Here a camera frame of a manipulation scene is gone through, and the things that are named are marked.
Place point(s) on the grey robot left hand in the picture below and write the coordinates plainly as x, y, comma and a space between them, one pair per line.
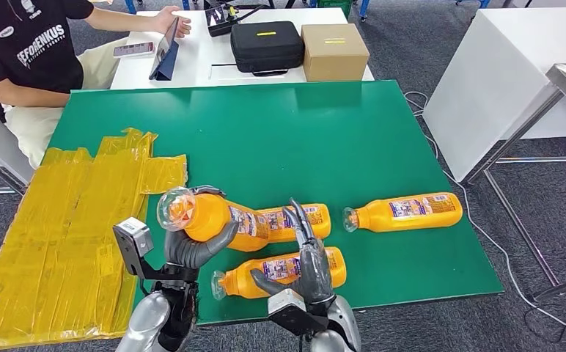
186, 255

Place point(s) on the person's left hand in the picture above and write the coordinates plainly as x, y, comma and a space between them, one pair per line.
173, 17

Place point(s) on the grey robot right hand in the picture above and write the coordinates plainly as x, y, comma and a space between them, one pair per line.
317, 274

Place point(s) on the orange detergent bottle clear cap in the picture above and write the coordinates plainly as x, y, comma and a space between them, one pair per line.
319, 226
215, 218
244, 284
409, 221

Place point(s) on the person's right forearm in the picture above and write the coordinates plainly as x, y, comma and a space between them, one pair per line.
25, 94

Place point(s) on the person's left forearm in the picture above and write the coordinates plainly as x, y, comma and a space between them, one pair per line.
122, 20

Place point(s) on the white desk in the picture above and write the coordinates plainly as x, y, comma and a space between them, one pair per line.
195, 52

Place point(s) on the tablet in blue case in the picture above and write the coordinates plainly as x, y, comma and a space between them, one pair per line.
165, 62

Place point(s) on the black controller with screen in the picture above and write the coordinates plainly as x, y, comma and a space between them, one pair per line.
220, 21

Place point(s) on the smartphone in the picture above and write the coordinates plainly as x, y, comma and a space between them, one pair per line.
134, 49

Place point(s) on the thin black pen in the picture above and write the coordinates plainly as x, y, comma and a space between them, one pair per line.
224, 64

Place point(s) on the black zip carry case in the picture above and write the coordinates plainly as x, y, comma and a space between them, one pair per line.
266, 51

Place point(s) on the yellow plastic sheet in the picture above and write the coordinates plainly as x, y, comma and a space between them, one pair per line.
59, 233

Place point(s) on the green table mat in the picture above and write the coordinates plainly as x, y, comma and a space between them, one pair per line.
288, 136

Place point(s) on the person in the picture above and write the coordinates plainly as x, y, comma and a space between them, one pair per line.
30, 53

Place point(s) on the green plastic crate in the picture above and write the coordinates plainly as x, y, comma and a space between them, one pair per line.
336, 5

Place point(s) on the brown cardboard box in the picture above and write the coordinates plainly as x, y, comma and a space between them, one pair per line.
334, 58

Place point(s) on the white panel-sided table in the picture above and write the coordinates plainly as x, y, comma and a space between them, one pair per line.
487, 90

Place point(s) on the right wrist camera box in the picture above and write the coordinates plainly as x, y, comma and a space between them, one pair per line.
288, 303

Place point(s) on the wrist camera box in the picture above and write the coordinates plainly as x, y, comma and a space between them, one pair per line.
288, 303
132, 243

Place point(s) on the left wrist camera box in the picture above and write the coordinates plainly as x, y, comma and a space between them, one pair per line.
132, 243

